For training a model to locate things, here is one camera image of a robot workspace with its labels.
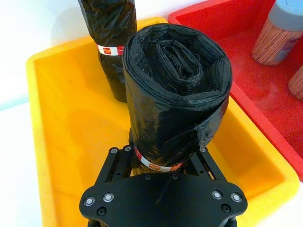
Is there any yellow plastic tray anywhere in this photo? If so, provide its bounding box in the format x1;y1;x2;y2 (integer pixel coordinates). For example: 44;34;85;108
25;17;300;227

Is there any red plastic tray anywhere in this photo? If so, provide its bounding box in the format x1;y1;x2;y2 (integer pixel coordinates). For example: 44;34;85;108
167;0;303;183

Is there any black trash bag roll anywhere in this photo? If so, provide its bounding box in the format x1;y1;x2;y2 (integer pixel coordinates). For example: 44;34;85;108
122;23;232;175
78;0;138;104

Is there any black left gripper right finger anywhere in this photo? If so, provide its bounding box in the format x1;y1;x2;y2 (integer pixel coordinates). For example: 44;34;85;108
181;146;229;183

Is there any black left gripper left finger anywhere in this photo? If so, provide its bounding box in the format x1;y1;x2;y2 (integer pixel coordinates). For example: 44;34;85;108
94;130;143;187

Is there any toothpick jar with grey lid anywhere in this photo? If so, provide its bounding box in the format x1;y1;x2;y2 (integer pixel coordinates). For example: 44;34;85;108
251;0;303;66

